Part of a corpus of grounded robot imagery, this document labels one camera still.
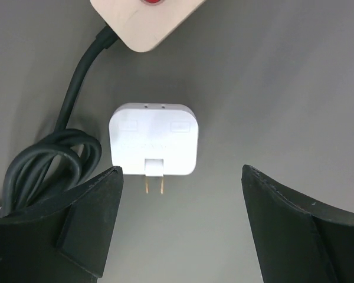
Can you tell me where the beige red power strip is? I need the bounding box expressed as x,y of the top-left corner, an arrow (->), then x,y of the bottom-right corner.
90,0 -> 205,52

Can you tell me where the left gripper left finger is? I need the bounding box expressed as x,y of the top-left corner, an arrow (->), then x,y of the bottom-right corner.
0,166 -> 123,282

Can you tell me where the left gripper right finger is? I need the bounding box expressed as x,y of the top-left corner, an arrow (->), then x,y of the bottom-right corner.
241,165 -> 354,282

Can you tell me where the black power strip cord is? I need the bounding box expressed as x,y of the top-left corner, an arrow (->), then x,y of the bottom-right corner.
0,26 -> 119,219

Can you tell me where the white usb charger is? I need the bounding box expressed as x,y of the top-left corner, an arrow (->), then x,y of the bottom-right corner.
109,103 -> 199,194

